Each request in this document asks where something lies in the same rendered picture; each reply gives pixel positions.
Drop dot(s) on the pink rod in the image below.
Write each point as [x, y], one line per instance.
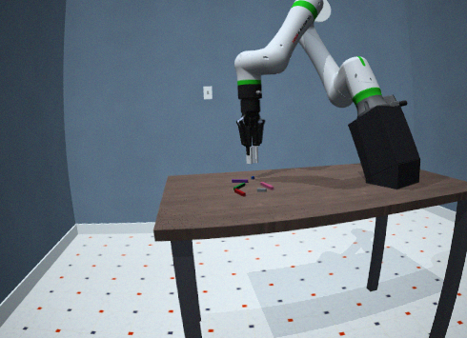
[266, 185]

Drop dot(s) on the green rod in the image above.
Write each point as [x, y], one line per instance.
[239, 186]

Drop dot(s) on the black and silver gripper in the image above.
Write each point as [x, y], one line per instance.
[250, 109]

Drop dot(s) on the red rod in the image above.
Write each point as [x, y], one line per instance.
[240, 192]

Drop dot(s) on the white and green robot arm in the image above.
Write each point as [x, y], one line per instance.
[355, 75]

